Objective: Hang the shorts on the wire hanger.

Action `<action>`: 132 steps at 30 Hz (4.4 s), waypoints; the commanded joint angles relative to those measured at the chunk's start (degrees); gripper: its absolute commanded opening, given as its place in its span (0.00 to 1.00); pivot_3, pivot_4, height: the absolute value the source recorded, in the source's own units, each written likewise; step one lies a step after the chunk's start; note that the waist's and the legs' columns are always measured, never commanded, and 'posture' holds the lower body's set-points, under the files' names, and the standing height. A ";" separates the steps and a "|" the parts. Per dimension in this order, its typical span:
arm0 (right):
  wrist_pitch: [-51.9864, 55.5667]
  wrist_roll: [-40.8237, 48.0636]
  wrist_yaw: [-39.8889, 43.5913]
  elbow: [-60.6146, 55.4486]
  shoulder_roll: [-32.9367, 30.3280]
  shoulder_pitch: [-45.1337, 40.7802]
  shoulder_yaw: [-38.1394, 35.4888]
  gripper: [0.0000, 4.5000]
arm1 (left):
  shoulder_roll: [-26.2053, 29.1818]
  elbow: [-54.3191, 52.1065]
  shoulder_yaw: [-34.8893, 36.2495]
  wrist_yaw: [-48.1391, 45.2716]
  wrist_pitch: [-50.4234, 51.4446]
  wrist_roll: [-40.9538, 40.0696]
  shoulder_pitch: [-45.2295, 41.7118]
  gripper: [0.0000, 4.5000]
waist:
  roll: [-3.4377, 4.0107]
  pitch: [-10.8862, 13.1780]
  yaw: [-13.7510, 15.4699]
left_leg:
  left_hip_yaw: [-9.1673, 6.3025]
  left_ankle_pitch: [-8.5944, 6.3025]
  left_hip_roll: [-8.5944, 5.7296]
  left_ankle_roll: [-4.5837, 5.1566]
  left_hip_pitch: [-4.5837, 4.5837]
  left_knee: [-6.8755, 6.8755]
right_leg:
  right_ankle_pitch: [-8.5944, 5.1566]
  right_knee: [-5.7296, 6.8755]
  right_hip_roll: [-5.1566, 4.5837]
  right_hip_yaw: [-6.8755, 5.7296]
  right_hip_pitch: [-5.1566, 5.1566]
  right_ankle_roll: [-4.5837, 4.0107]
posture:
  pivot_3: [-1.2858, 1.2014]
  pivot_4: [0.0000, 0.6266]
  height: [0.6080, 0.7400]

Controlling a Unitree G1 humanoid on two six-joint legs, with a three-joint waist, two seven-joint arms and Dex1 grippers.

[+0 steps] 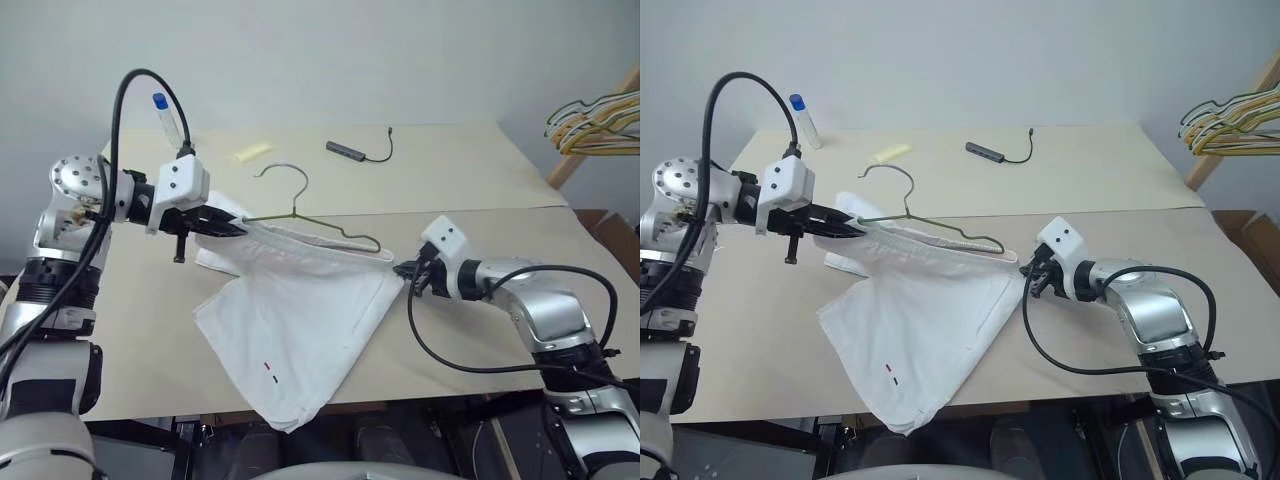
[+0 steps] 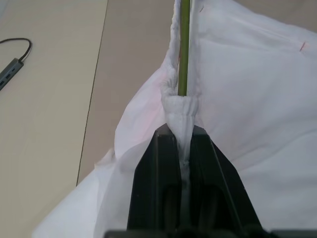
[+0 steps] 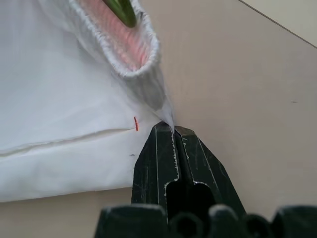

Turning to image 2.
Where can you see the white cloth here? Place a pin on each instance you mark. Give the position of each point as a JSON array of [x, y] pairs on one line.
[[247, 86]]

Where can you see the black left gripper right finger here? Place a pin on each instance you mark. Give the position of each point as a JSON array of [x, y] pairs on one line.
[[215, 193]]

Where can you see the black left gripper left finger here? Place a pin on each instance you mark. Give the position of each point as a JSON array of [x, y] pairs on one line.
[[156, 186]]

